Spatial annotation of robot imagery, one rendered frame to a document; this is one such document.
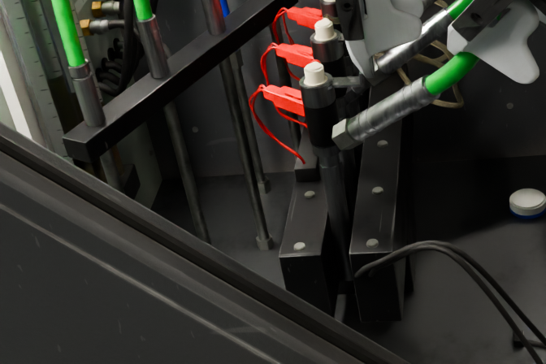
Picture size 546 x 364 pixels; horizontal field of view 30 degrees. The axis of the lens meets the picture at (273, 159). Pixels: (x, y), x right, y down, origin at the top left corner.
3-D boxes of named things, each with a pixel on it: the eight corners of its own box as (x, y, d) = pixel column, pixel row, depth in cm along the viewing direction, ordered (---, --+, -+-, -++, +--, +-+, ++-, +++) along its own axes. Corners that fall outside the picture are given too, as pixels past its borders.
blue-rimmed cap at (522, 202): (548, 218, 111) (548, 207, 110) (510, 220, 111) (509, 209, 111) (545, 197, 114) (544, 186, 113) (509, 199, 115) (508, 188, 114)
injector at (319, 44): (391, 230, 100) (364, 39, 89) (340, 232, 101) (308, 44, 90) (392, 213, 102) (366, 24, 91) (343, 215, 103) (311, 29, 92)
